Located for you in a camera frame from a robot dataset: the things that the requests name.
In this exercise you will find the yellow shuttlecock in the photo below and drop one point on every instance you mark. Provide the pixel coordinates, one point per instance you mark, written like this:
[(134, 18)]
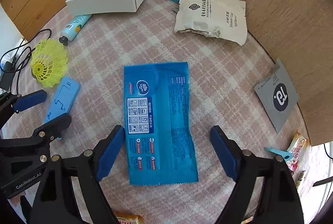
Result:
[(49, 62)]

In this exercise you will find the teal plastic clothespin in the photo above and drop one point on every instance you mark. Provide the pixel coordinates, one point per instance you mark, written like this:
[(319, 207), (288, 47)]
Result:
[(287, 156)]

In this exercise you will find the light blue cream tube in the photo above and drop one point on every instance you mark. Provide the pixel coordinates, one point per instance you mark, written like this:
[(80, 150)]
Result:
[(73, 28)]

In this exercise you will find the cream shower cap packet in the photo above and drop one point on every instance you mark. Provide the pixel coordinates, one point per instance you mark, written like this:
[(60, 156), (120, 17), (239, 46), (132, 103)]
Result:
[(223, 19)]

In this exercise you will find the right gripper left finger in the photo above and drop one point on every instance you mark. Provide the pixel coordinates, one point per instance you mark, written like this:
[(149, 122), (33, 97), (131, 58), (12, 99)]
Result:
[(106, 152)]

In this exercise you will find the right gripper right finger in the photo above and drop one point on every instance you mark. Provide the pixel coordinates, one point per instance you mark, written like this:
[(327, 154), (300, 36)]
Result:
[(227, 151)]

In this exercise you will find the red coffee mate sachet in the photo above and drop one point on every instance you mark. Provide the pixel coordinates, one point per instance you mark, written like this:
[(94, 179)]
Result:
[(297, 148)]

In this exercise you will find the blue phone stand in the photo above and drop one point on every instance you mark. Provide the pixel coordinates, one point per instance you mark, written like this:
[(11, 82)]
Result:
[(63, 99)]

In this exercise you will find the grey square sachet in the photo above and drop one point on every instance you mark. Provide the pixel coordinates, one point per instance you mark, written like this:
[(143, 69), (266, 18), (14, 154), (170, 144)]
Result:
[(278, 95)]

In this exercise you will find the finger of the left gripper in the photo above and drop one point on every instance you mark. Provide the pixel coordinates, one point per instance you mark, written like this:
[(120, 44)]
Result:
[(53, 129), (15, 103)]

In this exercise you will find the patterned lighter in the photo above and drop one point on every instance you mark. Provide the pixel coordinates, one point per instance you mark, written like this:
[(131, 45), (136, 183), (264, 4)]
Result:
[(300, 178)]

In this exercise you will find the blue wet wipes packet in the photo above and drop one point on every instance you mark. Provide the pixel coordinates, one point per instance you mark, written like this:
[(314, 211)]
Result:
[(159, 145)]

